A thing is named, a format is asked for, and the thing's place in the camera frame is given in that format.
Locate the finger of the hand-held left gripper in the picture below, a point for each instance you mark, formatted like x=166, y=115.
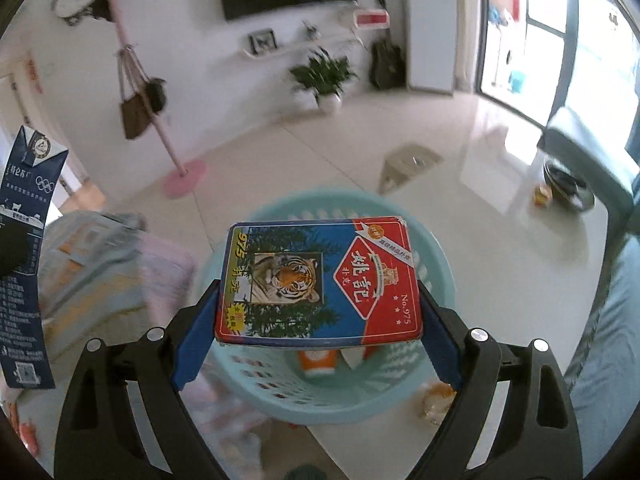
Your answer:
x=20, y=250

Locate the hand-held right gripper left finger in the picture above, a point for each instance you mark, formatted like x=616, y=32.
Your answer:
x=197, y=332

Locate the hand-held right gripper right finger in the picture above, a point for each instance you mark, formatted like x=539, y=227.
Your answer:
x=441, y=342

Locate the dark blue milk carton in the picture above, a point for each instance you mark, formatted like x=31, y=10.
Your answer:
x=27, y=185

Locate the light blue plastic basket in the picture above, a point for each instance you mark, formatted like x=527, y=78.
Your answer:
x=280, y=390

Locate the tiger print playing card box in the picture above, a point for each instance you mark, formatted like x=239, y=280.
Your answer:
x=320, y=285

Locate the small dark shoulder bag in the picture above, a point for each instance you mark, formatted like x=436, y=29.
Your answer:
x=156, y=94

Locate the orange snack packet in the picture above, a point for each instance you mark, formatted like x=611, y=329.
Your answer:
x=437, y=402

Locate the patterned blanket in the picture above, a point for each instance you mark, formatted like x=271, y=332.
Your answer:
x=110, y=270

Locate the orange and white packet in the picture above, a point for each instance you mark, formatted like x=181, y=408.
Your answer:
x=316, y=362

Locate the pink coat rack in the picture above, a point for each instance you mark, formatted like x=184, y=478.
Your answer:
x=186, y=180

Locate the blue grey cloth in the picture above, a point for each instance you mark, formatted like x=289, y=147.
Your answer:
x=610, y=340

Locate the brown tote bag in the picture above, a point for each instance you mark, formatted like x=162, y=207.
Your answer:
x=134, y=115

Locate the small orange box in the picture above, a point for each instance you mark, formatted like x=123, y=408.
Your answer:
x=543, y=195

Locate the tan floor drain plate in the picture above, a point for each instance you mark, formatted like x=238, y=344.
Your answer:
x=407, y=162

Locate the metal bowl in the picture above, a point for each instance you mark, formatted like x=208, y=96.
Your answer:
x=570, y=187

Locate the grey sofa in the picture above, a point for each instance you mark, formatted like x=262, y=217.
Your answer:
x=585, y=145

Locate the blue bucket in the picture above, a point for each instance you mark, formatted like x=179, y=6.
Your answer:
x=518, y=82

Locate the dark acoustic guitar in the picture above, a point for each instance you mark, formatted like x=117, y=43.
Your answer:
x=386, y=62

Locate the potted green plant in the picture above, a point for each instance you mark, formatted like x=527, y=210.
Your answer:
x=322, y=75

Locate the white tall cabinet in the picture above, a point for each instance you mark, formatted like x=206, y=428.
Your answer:
x=435, y=25

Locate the dark framed sliding glass door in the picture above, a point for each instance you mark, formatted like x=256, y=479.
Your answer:
x=565, y=40

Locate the black picture frame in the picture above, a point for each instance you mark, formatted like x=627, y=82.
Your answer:
x=263, y=41

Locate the long white curved wall shelf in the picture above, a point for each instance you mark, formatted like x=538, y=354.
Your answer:
x=300, y=49

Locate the red and white wall box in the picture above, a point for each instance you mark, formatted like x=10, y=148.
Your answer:
x=371, y=18

